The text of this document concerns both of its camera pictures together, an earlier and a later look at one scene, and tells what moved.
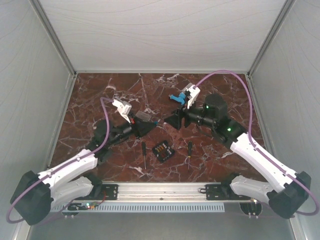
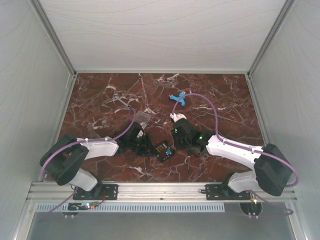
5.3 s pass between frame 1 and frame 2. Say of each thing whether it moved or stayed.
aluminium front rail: stayed
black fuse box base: stayed
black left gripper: moved
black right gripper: moved
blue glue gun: stayed
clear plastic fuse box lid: stayed
